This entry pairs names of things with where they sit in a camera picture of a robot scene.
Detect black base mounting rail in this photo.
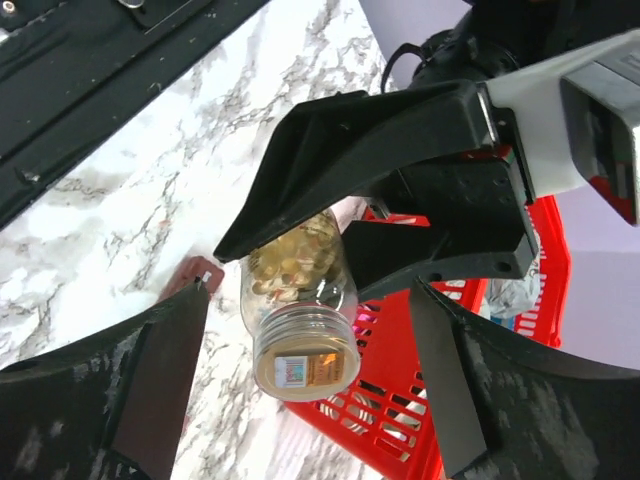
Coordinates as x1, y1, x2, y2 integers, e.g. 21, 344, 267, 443
1, 0, 261, 224

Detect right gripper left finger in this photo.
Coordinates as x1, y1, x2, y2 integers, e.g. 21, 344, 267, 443
1, 282, 209, 479

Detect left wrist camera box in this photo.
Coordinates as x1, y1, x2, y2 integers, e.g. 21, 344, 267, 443
486, 30, 639, 226

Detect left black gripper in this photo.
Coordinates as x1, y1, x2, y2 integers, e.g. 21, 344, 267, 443
214, 81, 538, 300

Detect red weekly pill organizer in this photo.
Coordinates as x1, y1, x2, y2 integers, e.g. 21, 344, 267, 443
157, 256, 225, 302

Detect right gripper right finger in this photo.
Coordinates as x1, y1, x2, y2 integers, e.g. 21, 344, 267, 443
409, 280, 639, 479

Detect red plastic shopping basket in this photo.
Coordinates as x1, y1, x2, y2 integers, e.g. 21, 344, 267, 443
284, 194, 574, 480

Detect clear pill bottle yellow pills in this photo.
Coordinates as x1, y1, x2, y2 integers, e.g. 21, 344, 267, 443
240, 210, 361, 402

